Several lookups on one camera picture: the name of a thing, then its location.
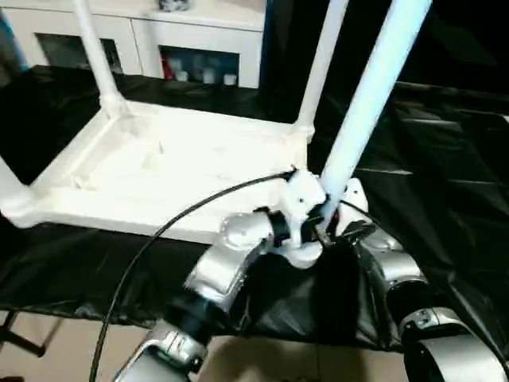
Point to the white plastic table top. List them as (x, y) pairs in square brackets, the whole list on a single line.
[(159, 179)]

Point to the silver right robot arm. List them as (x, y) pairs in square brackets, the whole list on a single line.
[(397, 262)]

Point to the black long bar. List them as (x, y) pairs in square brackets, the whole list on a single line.
[(457, 88)]

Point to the white flat board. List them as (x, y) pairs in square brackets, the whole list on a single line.
[(505, 119)]

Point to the white glass-door cabinet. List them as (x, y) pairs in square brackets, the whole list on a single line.
[(147, 44)]

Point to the black table mat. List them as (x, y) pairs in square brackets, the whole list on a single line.
[(59, 258)]

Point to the black white patterned ornament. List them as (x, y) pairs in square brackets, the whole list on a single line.
[(173, 5)]

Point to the grey curtain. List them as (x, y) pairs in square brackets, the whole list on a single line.
[(8, 59)]

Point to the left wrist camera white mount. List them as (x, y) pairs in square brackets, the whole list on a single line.
[(300, 195)]

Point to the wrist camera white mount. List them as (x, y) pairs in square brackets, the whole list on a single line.
[(300, 195), (356, 195)]

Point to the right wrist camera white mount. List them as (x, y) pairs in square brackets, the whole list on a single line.
[(356, 195)]

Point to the black folding table frame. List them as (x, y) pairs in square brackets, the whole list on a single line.
[(20, 340)]

